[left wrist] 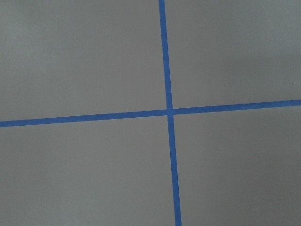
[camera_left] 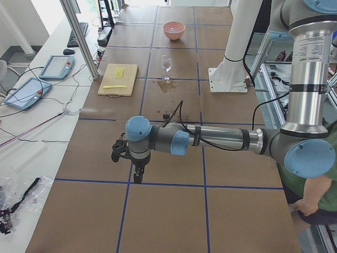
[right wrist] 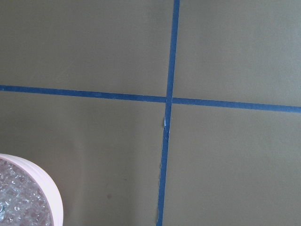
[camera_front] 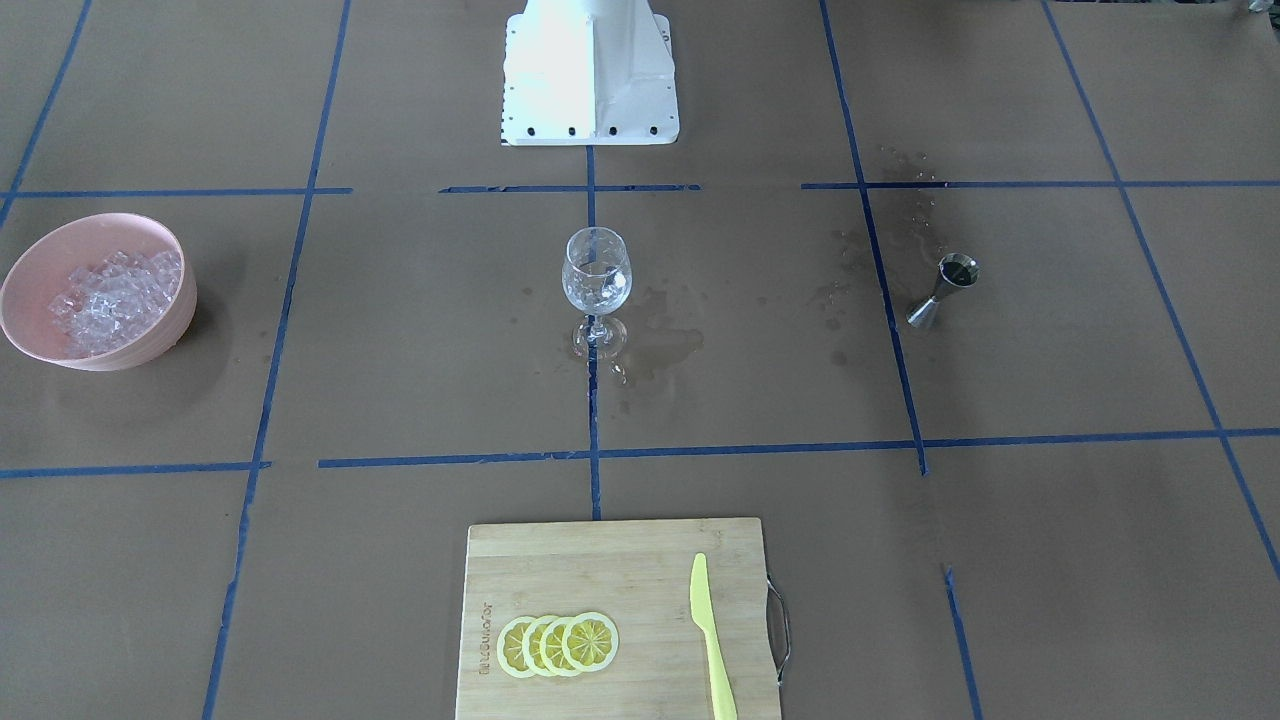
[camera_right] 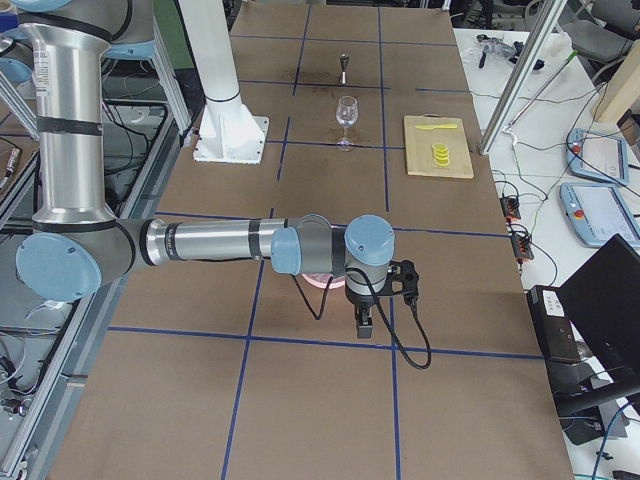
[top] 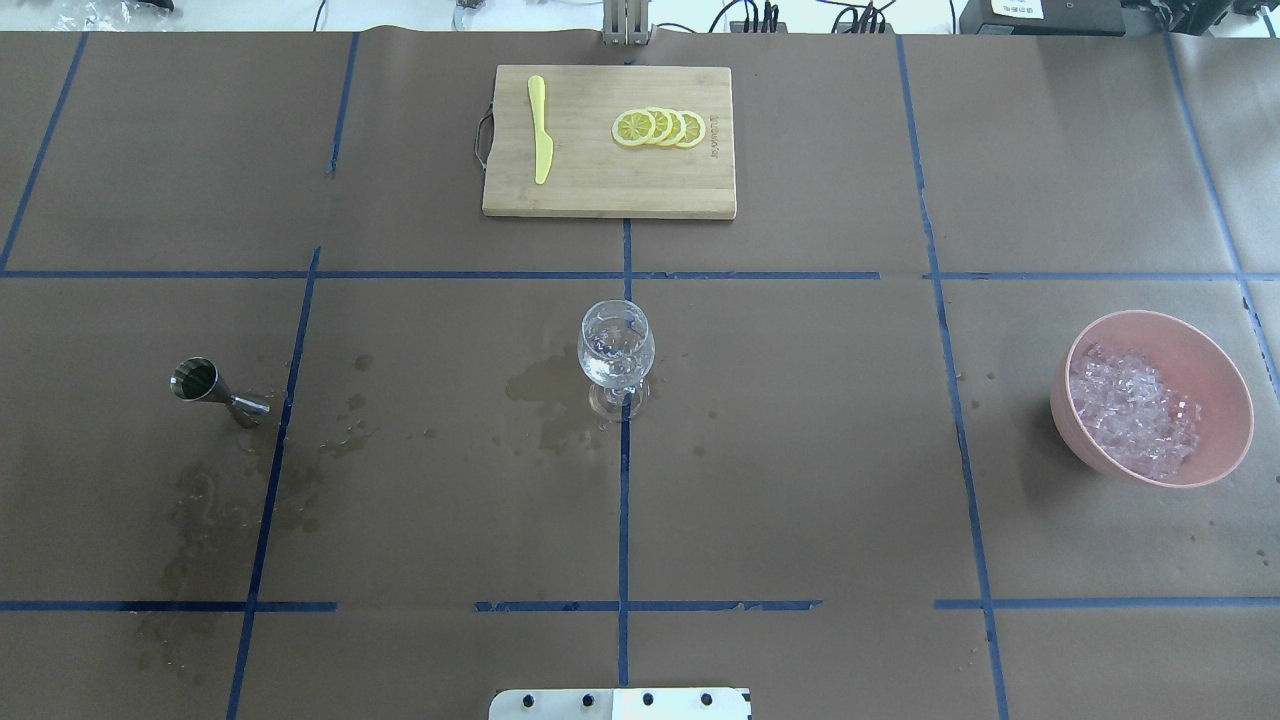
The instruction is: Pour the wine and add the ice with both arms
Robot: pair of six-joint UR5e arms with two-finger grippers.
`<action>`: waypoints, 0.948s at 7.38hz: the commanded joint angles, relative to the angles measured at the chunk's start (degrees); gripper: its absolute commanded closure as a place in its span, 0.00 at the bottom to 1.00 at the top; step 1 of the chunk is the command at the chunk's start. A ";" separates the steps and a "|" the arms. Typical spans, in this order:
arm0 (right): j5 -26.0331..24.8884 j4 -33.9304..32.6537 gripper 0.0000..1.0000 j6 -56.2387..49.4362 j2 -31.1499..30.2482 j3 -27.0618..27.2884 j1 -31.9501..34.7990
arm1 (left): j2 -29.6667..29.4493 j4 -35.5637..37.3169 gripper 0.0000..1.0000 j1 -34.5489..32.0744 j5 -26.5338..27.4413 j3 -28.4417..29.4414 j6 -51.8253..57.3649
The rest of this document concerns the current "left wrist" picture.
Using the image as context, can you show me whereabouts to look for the blue tape grid lines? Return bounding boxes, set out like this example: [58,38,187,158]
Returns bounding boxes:
[0,0,301,226]

